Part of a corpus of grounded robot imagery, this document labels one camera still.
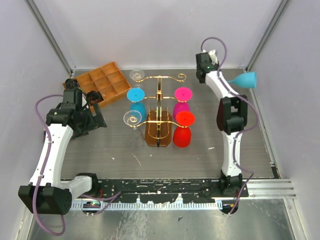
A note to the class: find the clear rear wine glass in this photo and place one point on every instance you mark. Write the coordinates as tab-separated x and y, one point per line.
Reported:
137	75

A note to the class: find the black coiled item beside tray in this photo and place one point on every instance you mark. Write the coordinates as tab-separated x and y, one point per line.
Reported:
70	84

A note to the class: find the black coiled item on tray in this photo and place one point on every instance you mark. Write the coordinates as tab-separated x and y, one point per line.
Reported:
94	97

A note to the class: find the wooden compartment tray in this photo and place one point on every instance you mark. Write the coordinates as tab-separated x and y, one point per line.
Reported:
107	81

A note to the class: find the clear front wine glass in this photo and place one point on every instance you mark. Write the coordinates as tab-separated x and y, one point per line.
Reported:
132	119

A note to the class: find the magenta plastic wine glass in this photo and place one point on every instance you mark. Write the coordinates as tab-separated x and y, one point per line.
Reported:
182	95

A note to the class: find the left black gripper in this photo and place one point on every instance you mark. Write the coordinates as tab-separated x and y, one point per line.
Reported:
96	121

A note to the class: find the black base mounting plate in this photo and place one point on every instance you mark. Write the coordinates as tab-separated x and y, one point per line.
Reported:
160	191

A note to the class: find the gold wire wine glass rack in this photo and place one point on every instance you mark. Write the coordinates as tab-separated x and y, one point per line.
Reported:
158	123

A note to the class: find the clear wine glass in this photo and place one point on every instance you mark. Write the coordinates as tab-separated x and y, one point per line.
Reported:
132	119
137	75

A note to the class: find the red plastic wine glass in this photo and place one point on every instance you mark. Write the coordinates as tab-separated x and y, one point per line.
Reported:
182	135

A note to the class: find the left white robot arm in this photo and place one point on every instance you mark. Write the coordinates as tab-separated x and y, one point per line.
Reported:
45	192

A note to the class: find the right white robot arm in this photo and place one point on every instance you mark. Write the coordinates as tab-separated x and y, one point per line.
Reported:
231	118

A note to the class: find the light blue plastic wine glass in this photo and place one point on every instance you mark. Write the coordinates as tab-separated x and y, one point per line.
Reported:
247	80

